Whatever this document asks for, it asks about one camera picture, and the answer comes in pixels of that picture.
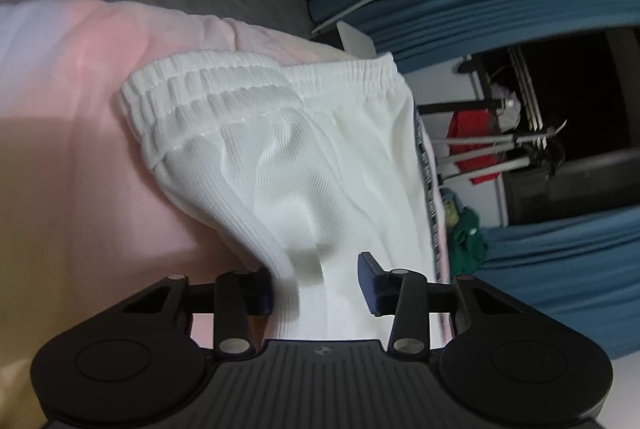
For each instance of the pink bed sheet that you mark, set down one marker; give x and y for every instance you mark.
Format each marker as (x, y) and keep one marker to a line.
(75, 149)

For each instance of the green cloth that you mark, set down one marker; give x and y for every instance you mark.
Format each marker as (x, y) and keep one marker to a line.
(469, 243)

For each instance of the white ribbed pants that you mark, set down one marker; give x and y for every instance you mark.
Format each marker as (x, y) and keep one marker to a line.
(310, 169)

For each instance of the white clothes rack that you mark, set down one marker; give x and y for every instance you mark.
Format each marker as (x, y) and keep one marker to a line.
(492, 146)

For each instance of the red cloth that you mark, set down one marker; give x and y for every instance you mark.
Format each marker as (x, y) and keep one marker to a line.
(472, 144)

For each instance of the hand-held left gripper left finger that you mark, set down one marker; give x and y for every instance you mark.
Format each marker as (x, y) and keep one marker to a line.
(261, 296)

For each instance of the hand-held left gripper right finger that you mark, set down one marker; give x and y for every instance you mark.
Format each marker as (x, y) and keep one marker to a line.
(369, 286)

